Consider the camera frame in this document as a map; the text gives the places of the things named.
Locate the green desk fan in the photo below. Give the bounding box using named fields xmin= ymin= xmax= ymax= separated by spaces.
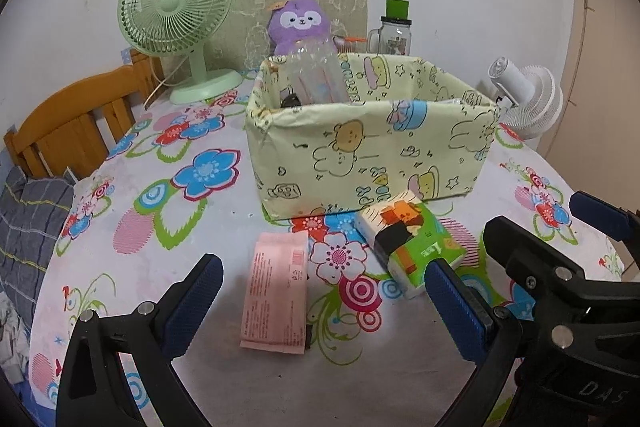
xmin=117 ymin=0 xmax=244 ymax=105

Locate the white fan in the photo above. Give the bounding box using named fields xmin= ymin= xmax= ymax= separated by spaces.
xmin=487 ymin=56 xmax=564 ymax=140

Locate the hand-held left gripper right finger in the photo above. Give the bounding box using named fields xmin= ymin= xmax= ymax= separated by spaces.
xmin=425 ymin=259 xmax=523 ymax=427

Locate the clear plastic bottle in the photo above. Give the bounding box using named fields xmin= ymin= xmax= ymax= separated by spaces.
xmin=280 ymin=39 xmax=351 ymax=105

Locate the glass jar with green lid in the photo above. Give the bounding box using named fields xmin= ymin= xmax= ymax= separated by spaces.
xmin=368 ymin=0 xmax=413 ymax=56

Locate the white fan cable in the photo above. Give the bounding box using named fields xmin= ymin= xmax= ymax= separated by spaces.
xmin=142 ymin=57 xmax=193 ymax=110

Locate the pink packet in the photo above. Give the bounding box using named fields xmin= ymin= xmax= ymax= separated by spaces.
xmin=240 ymin=232 xmax=309 ymax=354

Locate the wooden chair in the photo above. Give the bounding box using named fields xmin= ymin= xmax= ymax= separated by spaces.
xmin=4 ymin=49 xmax=166 ymax=180

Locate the grey plaid pillow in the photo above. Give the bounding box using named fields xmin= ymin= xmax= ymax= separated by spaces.
xmin=0 ymin=167 xmax=76 ymax=308

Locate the purple plush toy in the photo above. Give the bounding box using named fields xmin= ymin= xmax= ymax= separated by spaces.
xmin=266 ymin=0 xmax=335 ymax=56

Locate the yellow cartoon fabric storage box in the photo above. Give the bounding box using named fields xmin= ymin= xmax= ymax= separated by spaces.
xmin=245 ymin=52 xmax=501 ymax=220

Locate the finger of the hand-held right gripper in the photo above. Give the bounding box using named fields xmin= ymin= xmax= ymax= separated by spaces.
xmin=569 ymin=191 xmax=640 ymax=253
xmin=482 ymin=216 xmax=640 ymax=308

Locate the beige wardrobe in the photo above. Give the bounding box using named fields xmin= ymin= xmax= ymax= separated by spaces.
xmin=537 ymin=0 xmax=640 ymax=218

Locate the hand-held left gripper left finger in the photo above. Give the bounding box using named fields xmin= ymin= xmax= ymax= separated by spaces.
xmin=55 ymin=254 xmax=224 ymax=427

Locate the green tissue pack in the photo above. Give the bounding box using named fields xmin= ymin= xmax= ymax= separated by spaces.
xmin=355 ymin=190 xmax=466 ymax=300

